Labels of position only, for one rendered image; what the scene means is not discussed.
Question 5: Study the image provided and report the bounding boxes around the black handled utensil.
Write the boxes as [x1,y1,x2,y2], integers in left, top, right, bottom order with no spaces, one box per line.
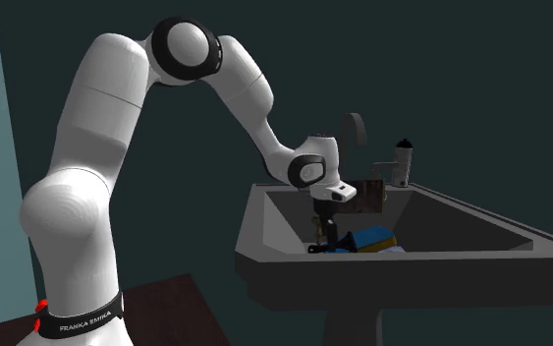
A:
[306,231,359,255]

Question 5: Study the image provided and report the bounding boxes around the grey pedestal sink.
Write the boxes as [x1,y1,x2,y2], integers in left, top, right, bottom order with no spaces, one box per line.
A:
[234,182,553,346]

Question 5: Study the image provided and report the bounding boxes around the white bottle with black cap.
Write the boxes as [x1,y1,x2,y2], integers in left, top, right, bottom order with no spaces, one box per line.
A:
[370,138,415,189]

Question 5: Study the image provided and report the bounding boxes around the grey curved faucet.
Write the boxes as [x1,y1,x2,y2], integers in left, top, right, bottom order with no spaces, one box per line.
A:
[340,112,368,181]

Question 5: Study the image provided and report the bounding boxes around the brown box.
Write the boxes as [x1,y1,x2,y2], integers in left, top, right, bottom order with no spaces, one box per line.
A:
[344,179,387,216]

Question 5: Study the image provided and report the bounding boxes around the blue and yellow sponge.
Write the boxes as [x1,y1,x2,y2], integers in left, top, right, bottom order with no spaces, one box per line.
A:
[351,225,399,254]

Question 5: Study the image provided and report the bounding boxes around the small brass figure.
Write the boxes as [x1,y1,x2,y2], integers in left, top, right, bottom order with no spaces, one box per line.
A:
[309,214,326,246]

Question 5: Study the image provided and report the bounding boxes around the dark brown robot stand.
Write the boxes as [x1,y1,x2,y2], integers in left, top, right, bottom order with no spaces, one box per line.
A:
[0,272,232,346]

